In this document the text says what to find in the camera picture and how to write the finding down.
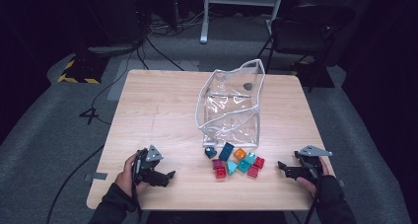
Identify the orange building block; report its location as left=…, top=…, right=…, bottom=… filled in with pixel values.
left=233, top=147, right=247, bottom=162

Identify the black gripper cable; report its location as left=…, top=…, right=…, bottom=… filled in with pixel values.
left=130, top=149, right=145, bottom=222
left=304, top=161, right=324, bottom=224

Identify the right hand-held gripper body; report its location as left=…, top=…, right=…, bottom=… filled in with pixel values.
left=293, top=145, right=333, bottom=186

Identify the clear plastic zipper bag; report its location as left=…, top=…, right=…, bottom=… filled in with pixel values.
left=195, top=58, right=266, bottom=149

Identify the dark blue small building block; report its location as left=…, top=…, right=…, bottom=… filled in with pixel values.
left=204, top=146, right=218, bottom=160

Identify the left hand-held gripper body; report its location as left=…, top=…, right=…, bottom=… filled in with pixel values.
left=132, top=144, right=170, bottom=187

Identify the person's right hand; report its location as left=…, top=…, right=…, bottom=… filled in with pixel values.
left=295, top=156, right=331, bottom=197

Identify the black chair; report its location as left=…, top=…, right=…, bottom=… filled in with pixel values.
left=257, top=0, right=357, bottom=87

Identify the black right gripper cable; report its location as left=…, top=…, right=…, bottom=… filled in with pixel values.
left=304, top=161, right=324, bottom=224

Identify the yellow black striped base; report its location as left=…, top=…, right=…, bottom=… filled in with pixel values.
left=57, top=54, right=110, bottom=85

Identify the dark base with yellow stripes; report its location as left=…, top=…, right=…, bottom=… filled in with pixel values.
left=291, top=60, right=336, bottom=89

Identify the white metal stand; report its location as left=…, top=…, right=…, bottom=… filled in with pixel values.
left=199, top=0, right=286, bottom=44

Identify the blue long building block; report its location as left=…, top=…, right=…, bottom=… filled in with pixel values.
left=218, top=142, right=236, bottom=162

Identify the dark equipment tower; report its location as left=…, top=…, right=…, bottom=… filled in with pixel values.
left=86, top=0, right=147, bottom=58

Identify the thin black floor cable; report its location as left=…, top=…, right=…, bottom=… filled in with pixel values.
left=90, top=36, right=185, bottom=126

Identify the thick black floor cable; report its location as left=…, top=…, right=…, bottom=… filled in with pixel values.
left=44, top=144, right=106, bottom=224

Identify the light teal building block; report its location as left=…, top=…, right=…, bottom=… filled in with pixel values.
left=244, top=151, right=258, bottom=166
left=226, top=160, right=239, bottom=177

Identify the person's left hand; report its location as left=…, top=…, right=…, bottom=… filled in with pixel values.
left=114, top=152, right=149, bottom=199

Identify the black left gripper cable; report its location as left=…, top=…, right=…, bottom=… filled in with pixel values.
left=130, top=149, right=145, bottom=222

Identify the black tape floor mark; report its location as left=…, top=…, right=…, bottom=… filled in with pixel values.
left=79, top=107, right=101, bottom=126

